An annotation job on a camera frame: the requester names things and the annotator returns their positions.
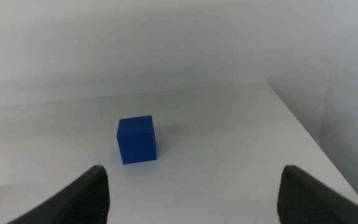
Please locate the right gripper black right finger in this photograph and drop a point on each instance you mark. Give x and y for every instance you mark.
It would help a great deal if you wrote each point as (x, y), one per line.
(303, 199)

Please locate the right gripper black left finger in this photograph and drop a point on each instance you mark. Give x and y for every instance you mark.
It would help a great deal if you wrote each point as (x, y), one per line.
(85, 199)

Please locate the blue cube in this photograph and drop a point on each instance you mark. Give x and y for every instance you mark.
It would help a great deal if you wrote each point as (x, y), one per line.
(137, 143)

